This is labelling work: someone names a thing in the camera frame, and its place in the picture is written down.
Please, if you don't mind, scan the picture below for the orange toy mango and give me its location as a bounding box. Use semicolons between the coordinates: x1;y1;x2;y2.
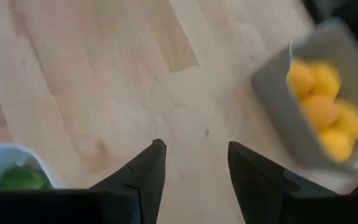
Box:
286;58;316;99
300;93;341;130

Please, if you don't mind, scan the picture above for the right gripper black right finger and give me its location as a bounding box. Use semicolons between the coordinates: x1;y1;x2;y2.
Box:
227;141;301;224

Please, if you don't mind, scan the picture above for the light grey plastic basket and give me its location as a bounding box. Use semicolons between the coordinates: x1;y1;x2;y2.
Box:
250;18;358;183

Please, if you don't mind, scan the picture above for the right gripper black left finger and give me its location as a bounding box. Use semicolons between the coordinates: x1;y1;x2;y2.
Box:
89;138;168;224

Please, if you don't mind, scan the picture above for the green toy pepper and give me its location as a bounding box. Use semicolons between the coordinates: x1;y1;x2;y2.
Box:
0;164;54;190

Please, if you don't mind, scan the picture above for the yellow toy lemon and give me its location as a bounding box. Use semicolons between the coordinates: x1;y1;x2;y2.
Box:
309;62;342;100
333;99;358;141
318;127;356;164

